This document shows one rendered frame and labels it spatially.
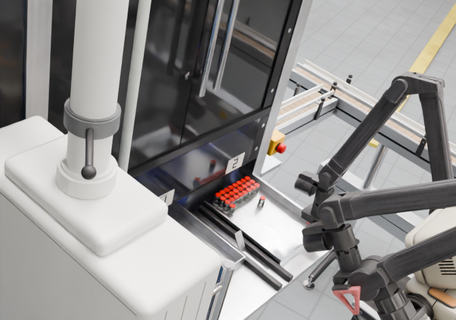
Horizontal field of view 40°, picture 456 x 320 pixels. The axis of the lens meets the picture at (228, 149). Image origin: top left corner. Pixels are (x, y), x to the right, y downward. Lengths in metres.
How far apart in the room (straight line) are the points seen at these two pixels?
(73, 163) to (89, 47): 0.21
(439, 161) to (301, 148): 2.39
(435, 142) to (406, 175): 2.48
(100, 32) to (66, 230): 0.33
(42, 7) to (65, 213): 0.42
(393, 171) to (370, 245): 0.82
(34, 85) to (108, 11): 0.49
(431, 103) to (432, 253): 0.50
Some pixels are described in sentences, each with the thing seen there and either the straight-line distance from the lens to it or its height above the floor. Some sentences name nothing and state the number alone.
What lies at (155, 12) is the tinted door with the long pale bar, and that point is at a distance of 1.47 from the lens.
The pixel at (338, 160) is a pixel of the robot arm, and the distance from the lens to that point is 1.94.
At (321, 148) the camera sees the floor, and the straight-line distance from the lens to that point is 4.23.
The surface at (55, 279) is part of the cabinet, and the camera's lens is 1.10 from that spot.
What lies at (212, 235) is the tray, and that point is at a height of 0.90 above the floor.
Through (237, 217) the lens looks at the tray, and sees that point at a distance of 2.12.
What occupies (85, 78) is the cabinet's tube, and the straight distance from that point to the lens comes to 0.92.
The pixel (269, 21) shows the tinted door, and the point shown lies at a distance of 1.86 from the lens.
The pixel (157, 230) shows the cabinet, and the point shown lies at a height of 1.55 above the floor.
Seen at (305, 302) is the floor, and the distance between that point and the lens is 3.16.
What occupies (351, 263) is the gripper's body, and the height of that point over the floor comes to 1.26.
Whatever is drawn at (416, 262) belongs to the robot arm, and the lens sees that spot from 1.48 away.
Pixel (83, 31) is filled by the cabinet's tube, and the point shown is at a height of 1.87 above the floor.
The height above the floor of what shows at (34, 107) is 1.52.
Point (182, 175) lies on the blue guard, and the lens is 1.90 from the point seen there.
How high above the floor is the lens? 2.27
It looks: 35 degrees down
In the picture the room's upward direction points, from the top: 14 degrees clockwise
